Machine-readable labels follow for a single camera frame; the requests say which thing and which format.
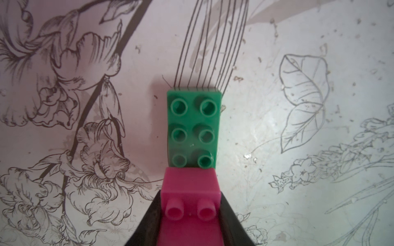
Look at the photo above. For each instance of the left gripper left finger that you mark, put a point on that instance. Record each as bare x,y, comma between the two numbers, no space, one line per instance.
148,229

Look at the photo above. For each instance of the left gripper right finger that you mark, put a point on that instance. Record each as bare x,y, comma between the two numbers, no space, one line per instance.
232,231

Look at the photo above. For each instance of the pink lego brick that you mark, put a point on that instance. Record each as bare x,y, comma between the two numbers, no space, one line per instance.
190,200

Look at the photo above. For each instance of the green lego brick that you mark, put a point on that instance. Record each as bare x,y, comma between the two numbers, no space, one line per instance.
193,127

